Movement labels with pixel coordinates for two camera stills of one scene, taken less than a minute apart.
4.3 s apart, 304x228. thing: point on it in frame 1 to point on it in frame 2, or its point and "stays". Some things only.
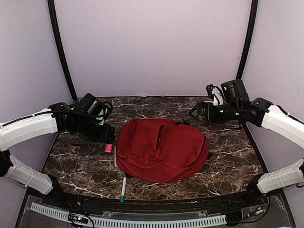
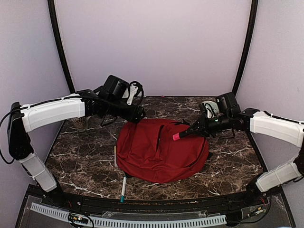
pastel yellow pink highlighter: [115, 156] stays
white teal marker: [123, 194] stays
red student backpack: [160, 151] stays
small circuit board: [74, 217] stays
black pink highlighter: [109, 148] to [177, 136]
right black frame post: [250, 34] stays
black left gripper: [104, 137] to [135, 116]
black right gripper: [209, 116] to [204, 130]
